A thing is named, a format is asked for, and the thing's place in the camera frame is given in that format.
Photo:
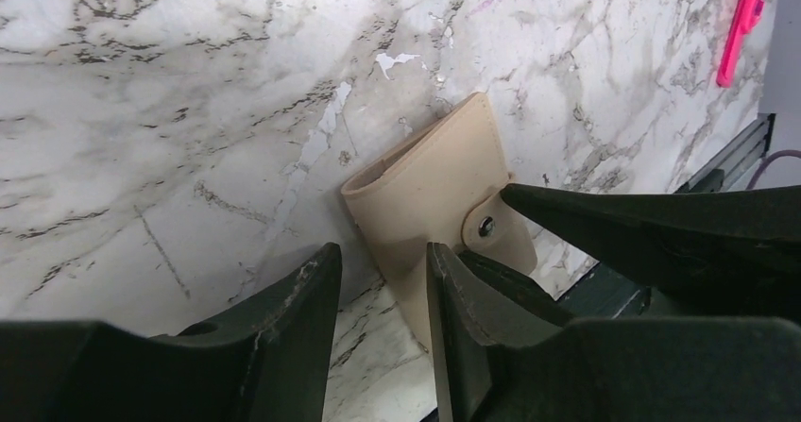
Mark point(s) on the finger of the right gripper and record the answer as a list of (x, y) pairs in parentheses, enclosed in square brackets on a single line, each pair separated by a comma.
[(718, 254)]

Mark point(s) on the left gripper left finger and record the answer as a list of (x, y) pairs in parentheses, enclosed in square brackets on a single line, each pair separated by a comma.
[(264, 359)]

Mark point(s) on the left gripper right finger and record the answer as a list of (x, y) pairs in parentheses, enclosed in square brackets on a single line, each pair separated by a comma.
[(496, 359)]

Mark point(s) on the beige card holder wallet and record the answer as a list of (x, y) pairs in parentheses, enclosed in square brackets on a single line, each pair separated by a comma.
[(441, 185)]

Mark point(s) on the pink marker pen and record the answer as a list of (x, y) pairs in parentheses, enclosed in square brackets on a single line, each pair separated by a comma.
[(746, 16)]

